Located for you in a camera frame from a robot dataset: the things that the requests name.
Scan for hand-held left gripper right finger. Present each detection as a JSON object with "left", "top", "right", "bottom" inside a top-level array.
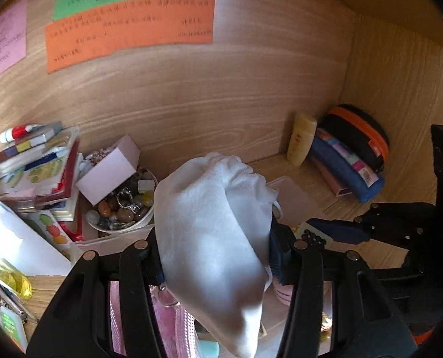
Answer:
[{"left": 269, "top": 222, "right": 418, "bottom": 358}]

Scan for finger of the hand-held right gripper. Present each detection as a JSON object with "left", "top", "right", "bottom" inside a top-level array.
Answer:
[{"left": 305, "top": 214, "right": 373, "bottom": 247}]

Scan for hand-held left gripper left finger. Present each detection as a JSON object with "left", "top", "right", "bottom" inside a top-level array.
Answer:
[{"left": 25, "top": 227, "right": 168, "bottom": 358}]

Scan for clear plastic storage box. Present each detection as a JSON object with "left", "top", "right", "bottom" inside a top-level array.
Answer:
[{"left": 70, "top": 176, "right": 336, "bottom": 344}]

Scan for white cloth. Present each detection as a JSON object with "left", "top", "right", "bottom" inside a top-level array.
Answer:
[{"left": 153, "top": 152, "right": 280, "bottom": 358}]

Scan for wooden desktop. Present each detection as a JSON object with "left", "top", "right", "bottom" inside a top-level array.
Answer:
[{"left": 0, "top": 153, "right": 443, "bottom": 358}]

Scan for yellow card with black beads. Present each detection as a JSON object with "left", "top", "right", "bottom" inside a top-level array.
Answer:
[{"left": 294, "top": 222, "right": 334, "bottom": 249}]

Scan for small pink round fan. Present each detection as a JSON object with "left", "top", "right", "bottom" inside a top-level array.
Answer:
[{"left": 272, "top": 281, "right": 332, "bottom": 306}]

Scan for pink wallet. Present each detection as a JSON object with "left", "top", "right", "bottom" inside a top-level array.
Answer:
[{"left": 311, "top": 157, "right": 353, "bottom": 198}]

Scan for pink translucent pouch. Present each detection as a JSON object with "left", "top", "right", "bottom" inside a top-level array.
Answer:
[{"left": 110, "top": 280, "right": 201, "bottom": 358}]

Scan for blue pencil case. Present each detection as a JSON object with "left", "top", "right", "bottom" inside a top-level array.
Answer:
[{"left": 310, "top": 127, "right": 385, "bottom": 204}]

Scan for bowl of polished stones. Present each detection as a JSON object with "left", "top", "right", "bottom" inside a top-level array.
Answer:
[{"left": 84, "top": 149, "right": 159, "bottom": 235}]

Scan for teal tube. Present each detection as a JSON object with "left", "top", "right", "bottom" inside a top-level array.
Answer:
[{"left": 199, "top": 339, "right": 222, "bottom": 358}]

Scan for yellow bottle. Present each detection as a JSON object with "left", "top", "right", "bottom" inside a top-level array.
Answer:
[{"left": 286, "top": 113, "right": 318, "bottom": 166}]

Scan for black case with orange zip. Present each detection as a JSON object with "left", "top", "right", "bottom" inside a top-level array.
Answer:
[{"left": 320, "top": 104, "right": 390, "bottom": 174}]

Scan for small white box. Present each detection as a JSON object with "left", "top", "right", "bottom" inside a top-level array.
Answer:
[{"left": 75, "top": 135, "right": 142, "bottom": 206}]

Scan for fruit print packet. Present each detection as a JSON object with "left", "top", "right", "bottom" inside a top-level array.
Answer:
[{"left": 31, "top": 209, "right": 75, "bottom": 262}]

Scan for yellow-green clear bottle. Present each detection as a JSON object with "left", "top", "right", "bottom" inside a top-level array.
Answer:
[{"left": 0, "top": 257, "right": 33, "bottom": 300}]

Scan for white paper sheets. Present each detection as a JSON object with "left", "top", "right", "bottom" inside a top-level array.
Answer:
[{"left": 0, "top": 188, "right": 73, "bottom": 277}]

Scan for black pen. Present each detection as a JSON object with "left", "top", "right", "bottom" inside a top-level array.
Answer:
[{"left": 0, "top": 283, "right": 39, "bottom": 324}]

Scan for stack of booklets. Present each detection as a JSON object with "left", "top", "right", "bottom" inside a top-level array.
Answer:
[{"left": 0, "top": 121, "right": 86, "bottom": 243}]

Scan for red and white tube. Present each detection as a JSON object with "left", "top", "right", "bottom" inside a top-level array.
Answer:
[{"left": 0, "top": 124, "right": 39, "bottom": 143}]

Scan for orange paper note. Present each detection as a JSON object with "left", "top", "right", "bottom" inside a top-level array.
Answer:
[{"left": 45, "top": 0, "right": 216, "bottom": 74}]

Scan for pink paper note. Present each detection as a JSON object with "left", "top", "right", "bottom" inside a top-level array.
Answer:
[{"left": 0, "top": 0, "right": 28, "bottom": 89}]

